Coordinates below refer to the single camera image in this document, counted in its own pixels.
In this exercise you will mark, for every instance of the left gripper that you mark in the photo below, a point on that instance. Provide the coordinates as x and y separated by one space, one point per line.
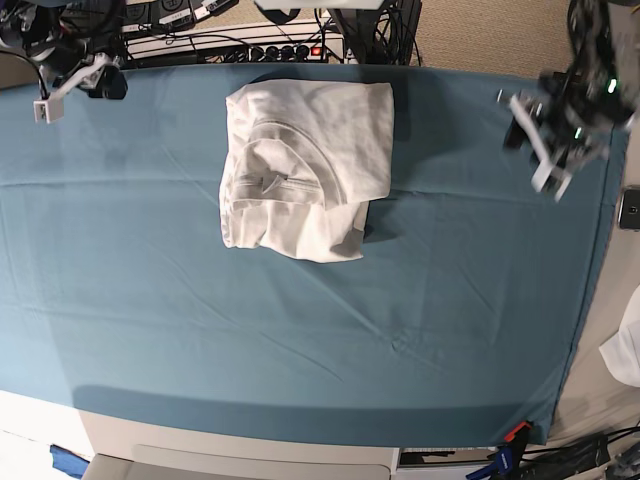
570 140

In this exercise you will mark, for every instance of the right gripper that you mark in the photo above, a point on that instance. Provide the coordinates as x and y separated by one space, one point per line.
103 78

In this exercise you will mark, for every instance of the white T-shirt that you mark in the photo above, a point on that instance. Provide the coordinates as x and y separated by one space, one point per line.
305 160

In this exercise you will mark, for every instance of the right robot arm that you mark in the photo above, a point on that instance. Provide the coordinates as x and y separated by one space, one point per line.
59 38

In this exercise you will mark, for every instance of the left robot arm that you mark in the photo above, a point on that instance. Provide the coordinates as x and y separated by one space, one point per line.
597 93

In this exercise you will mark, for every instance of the grey foot pedal box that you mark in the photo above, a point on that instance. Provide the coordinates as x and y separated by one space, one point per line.
136 16
174 12

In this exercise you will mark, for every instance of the silver device right edge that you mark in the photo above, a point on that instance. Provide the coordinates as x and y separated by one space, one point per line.
629 210

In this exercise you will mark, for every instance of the teal table cloth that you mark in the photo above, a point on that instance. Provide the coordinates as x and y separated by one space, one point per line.
460 321

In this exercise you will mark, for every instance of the white cloth right edge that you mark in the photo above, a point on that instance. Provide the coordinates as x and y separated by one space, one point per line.
621 352

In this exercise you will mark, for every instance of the orange blue clamp bottom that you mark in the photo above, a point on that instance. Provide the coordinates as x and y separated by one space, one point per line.
506 460

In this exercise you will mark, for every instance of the grey plastic bin bottom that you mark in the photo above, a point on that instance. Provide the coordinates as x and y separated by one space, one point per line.
159 463

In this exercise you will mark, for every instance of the blue cloth bottom left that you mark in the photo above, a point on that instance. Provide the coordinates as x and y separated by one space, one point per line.
68 462

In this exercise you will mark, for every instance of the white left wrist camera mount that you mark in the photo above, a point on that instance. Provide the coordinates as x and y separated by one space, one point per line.
547 169

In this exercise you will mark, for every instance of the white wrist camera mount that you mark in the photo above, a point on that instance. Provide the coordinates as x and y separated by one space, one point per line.
51 109
547 169

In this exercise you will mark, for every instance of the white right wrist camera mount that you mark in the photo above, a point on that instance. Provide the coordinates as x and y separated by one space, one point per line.
51 109

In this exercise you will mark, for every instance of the black power strip red switch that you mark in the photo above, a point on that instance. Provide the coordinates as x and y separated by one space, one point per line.
301 53

